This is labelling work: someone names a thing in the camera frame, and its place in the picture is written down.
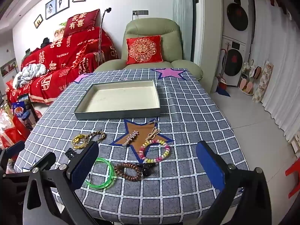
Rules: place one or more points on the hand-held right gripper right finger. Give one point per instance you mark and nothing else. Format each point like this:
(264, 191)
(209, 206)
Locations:
(211, 164)

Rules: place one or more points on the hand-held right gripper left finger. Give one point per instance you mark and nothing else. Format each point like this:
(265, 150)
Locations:
(85, 164)

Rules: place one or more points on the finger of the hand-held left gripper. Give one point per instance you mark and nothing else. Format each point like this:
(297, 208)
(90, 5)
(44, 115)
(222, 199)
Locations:
(45, 159)
(14, 150)

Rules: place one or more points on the black lace ornament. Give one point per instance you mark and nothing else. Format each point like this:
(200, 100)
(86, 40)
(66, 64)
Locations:
(70, 153)

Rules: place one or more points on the green translucent bangle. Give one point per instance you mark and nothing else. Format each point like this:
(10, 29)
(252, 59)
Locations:
(111, 171)

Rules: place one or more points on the black hair claw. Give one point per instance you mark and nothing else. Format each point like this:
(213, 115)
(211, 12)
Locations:
(147, 170)

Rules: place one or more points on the gold rabbit-ear charm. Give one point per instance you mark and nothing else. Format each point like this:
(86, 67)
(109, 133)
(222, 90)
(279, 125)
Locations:
(153, 133)

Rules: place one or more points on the grey-green shallow tray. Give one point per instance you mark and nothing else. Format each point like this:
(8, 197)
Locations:
(117, 98)

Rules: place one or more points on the red gift bag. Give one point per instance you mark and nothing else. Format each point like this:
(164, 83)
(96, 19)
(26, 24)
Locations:
(14, 131)

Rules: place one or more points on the blue gift bag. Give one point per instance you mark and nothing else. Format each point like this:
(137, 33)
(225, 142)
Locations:
(20, 110)

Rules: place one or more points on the blue-grey checked tablecloth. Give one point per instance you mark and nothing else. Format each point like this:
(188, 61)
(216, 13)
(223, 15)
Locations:
(187, 126)

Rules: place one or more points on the silver star hair clip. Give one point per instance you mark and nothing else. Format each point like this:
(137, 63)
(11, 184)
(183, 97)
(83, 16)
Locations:
(131, 137)

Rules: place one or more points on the brown star sticker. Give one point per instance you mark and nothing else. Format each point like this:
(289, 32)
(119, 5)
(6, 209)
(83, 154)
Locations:
(138, 131)

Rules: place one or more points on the silver rhinestone hair clip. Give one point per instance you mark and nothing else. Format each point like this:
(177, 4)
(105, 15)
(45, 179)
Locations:
(152, 121)

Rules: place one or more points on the crumpled white grey clothing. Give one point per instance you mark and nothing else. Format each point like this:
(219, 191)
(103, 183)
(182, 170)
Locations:
(28, 73)

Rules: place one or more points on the red broom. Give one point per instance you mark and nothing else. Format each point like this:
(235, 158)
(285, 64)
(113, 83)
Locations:
(221, 82)

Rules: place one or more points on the red plastic stool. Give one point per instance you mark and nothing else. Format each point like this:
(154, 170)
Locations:
(295, 168)

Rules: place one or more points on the pink star sticker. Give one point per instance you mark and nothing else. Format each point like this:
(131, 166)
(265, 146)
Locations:
(82, 77)

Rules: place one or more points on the slipper rack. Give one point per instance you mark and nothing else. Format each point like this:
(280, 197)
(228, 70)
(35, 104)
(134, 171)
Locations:
(246, 84)

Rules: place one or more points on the patterned board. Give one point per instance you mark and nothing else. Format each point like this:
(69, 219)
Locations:
(263, 82)

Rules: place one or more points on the purple star sticker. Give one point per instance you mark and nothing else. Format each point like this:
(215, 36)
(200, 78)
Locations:
(170, 72)

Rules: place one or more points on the red printed sofa blanket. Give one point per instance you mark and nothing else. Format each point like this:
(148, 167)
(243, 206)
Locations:
(63, 56)

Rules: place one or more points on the dark clothing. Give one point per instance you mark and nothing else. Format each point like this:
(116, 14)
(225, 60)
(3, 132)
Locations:
(45, 42)

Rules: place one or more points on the white curtain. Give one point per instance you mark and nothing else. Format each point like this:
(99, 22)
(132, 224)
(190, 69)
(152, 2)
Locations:
(281, 75)

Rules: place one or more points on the cartoon print pillow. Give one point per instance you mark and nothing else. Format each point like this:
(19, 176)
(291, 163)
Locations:
(59, 34)

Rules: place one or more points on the red embroidered cushion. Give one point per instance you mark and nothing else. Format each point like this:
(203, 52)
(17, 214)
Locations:
(144, 49)

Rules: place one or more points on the red printed pillow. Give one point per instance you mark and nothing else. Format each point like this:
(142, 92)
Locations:
(79, 23)

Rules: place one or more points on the black framed wedding photo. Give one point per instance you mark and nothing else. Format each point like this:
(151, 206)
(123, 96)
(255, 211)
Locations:
(50, 9)
(62, 1)

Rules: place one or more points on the white tumble dryer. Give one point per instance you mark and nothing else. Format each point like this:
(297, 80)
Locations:
(236, 16)

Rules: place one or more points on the green leather armchair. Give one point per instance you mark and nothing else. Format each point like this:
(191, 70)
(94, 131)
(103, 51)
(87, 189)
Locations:
(150, 27)

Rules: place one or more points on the frosted glass door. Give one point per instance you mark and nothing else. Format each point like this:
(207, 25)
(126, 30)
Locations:
(182, 16)

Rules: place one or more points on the landscape wall picture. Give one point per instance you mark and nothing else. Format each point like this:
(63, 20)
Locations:
(8, 68)

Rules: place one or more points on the small black picture frame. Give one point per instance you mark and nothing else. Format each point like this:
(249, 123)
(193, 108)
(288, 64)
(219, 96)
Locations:
(38, 21)

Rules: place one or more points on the grey wall socket panel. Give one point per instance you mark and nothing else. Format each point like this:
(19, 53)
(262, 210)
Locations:
(140, 12)

